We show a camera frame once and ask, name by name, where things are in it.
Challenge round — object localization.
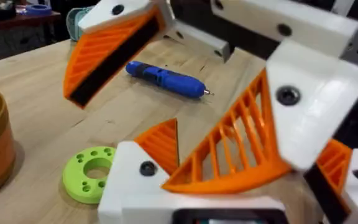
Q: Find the blue tape roll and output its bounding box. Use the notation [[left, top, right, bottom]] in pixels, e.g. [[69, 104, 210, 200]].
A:
[[25, 3, 53, 16]]

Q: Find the green disc with holes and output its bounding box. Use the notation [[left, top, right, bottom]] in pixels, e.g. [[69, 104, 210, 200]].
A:
[[62, 146, 117, 205]]

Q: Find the finger of the white orange right gripper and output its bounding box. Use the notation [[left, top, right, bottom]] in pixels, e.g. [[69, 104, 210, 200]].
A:
[[62, 0, 176, 110], [161, 40, 358, 196]]

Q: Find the blue electric screwdriver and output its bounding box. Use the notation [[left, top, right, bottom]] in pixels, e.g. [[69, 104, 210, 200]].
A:
[[125, 60, 214, 100]]

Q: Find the white orange left gripper left finger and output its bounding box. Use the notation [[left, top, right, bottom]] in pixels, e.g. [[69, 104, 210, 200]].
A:
[[97, 118, 180, 224]]

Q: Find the dark brown side table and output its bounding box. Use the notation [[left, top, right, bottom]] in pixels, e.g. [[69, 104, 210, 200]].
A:
[[0, 11, 62, 66]]

